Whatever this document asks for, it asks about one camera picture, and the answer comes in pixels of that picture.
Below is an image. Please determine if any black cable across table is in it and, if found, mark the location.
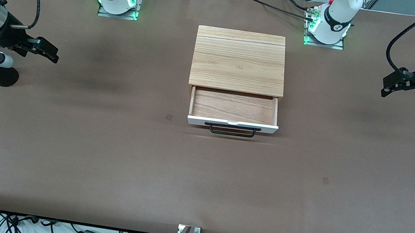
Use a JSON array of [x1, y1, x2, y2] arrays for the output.
[[222, 0, 317, 22]]

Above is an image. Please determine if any light wooden drawer cabinet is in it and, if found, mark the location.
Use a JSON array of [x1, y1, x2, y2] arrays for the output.
[[188, 24, 291, 98]]

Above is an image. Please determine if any small metal edge bracket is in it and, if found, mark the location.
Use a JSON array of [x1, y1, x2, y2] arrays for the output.
[[177, 224, 201, 233]]

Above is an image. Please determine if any white-front drawer with black handle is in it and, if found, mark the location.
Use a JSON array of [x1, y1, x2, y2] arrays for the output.
[[185, 86, 283, 142]]

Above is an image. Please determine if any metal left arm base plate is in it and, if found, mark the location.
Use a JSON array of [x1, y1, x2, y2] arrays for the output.
[[302, 4, 350, 50]]

